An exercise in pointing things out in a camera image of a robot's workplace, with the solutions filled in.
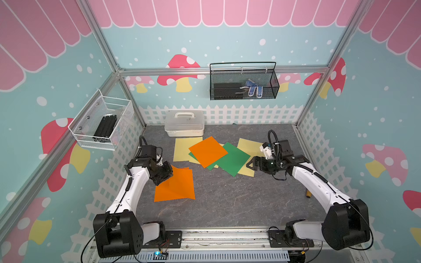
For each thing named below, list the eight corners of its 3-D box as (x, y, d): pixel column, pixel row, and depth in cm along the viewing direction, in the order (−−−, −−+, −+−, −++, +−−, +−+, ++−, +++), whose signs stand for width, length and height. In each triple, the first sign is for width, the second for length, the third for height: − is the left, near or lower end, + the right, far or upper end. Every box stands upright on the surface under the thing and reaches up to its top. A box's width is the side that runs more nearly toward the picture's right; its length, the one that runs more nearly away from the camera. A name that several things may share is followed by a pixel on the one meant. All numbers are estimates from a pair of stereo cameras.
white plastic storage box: (167, 138, 116) (162, 125, 106) (171, 122, 125) (167, 109, 115) (203, 138, 115) (202, 125, 105) (204, 122, 125) (203, 109, 115)
